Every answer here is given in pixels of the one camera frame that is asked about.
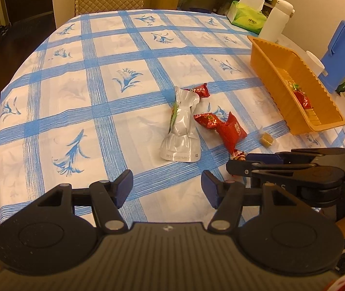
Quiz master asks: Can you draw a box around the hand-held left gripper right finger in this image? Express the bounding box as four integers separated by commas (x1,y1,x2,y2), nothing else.
201,170,302,234

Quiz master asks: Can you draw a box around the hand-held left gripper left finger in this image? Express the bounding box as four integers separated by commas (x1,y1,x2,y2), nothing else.
37,170,134,234

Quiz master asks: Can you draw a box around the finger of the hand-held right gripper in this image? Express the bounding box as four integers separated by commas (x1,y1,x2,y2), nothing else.
226,160,344,188
247,148,345,164

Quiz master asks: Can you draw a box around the small red candy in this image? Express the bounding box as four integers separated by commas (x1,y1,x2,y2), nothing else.
229,150,248,161

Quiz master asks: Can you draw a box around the brown candy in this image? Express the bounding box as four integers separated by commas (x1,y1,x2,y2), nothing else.
259,130,274,146

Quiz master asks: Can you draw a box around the red pillow candy packet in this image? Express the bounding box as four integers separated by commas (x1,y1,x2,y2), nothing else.
216,112,248,155

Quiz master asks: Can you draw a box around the red foil patterned candy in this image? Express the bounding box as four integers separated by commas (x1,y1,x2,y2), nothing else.
193,113,226,129

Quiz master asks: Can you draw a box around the white pouch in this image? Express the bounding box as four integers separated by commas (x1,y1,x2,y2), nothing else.
160,86,200,162

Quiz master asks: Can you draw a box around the long red snack packet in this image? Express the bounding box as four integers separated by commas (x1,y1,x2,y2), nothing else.
292,89,314,110

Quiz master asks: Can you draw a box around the red twist-wrapped candy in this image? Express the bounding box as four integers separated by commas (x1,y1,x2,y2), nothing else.
185,83,211,98

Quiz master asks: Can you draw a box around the orange plastic tray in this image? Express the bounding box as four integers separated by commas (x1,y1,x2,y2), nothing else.
247,35,345,135

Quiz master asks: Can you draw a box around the blue checked floral tablecloth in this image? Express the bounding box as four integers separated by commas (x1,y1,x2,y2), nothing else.
0,9,345,228

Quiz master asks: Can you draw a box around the white paper cup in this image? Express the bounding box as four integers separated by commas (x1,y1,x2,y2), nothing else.
305,50,325,73

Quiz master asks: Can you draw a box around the white thermos bottle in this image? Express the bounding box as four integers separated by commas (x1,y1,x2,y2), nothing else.
260,0,295,43

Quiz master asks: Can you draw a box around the green tissue box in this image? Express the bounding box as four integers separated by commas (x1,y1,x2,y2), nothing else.
226,0,268,34

